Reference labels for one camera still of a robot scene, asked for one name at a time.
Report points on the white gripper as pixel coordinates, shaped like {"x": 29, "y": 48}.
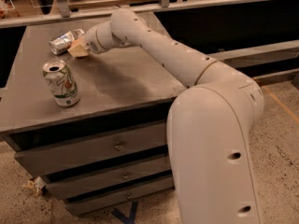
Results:
{"x": 91, "y": 40}

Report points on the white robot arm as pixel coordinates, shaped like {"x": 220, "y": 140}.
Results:
{"x": 207, "y": 126}

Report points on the crushed silver redbull can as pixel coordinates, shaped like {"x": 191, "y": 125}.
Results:
{"x": 63, "y": 42}

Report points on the upright green white soda can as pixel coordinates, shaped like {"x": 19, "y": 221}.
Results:
{"x": 61, "y": 82}

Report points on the grey drawer cabinet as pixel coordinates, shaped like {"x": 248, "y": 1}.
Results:
{"x": 119, "y": 90}

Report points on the top grey drawer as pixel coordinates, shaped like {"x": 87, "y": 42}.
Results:
{"x": 56, "y": 158}

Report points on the grey drawer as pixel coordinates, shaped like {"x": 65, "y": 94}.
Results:
{"x": 131, "y": 192}
{"x": 75, "y": 186}
{"x": 56, "y": 158}

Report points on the middle grey drawer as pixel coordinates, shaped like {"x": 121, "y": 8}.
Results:
{"x": 75, "y": 186}

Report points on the small debris by cabinet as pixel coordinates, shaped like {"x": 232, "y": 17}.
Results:
{"x": 36, "y": 185}

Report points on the bottom grey drawer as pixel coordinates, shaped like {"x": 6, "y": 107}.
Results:
{"x": 131, "y": 192}

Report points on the blue tape cross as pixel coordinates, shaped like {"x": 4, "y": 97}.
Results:
{"x": 126, "y": 219}

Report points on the grey metal railing frame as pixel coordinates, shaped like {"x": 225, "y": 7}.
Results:
{"x": 207, "y": 25}

